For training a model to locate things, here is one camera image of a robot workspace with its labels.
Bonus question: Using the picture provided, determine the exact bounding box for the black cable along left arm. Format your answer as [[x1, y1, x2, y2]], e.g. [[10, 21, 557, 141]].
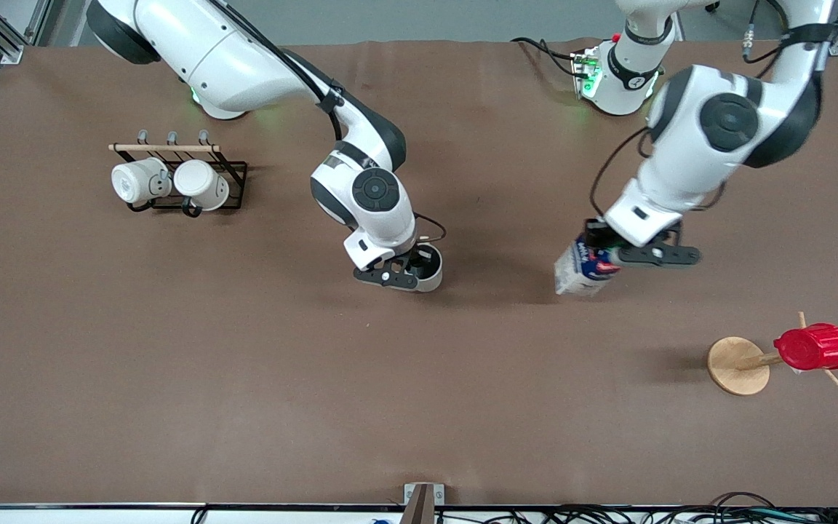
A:
[[589, 127, 654, 219]]

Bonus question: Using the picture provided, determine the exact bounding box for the black cable to electronics box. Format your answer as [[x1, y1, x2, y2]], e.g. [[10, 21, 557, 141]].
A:
[[512, 36, 581, 77]]

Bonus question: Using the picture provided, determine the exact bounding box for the thin cable at right gripper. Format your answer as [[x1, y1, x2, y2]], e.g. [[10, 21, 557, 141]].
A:
[[413, 213, 447, 245]]

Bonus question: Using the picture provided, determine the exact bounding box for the white mug with plain base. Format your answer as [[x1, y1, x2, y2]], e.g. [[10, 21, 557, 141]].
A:
[[173, 159, 231, 218]]

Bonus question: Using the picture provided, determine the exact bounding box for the black wire rack wooden bar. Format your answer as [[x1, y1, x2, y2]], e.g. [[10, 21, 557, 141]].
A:
[[108, 129, 249, 213]]

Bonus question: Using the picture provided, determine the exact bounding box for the red ribbed plastic cup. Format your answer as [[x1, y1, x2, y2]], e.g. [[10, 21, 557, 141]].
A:
[[774, 323, 838, 372]]

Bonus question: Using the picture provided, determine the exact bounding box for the white mug with printed base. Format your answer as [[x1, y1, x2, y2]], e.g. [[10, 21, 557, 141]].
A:
[[111, 157, 172, 213]]

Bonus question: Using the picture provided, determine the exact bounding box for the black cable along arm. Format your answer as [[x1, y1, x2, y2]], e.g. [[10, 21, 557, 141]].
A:
[[589, 127, 654, 219], [204, 0, 347, 141]]

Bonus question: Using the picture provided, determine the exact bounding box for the black cable along right arm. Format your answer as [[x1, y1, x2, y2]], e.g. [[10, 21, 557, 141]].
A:
[[204, 0, 347, 141]]

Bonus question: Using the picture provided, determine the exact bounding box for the black cable bundle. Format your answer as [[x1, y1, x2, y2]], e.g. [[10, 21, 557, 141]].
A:
[[434, 492, 838, 524]]

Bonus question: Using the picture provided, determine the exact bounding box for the small electronics box green light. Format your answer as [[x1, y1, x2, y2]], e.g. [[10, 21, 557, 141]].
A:
[[570, 47, 603, 100]]

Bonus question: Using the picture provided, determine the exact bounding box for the white cup with dark inside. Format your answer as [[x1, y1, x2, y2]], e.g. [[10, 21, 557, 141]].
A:
[[408, 244, 444, 293]]

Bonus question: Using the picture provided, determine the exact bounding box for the metal bracket at table edge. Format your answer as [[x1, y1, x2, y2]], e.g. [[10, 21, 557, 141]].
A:
[[403, 483, 445, 524]]

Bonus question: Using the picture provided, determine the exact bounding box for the wooden mug tree stand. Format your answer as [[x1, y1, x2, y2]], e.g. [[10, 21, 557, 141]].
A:
[[707, 311, 838, 397]]

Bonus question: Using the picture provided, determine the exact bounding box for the blue and white milk carton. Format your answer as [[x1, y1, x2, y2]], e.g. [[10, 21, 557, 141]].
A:
[[554, 237, 620, 298]]

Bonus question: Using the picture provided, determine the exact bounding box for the black cable with metal plug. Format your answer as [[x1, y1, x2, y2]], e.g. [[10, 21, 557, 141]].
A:
[[742, 0, 791, 77]]

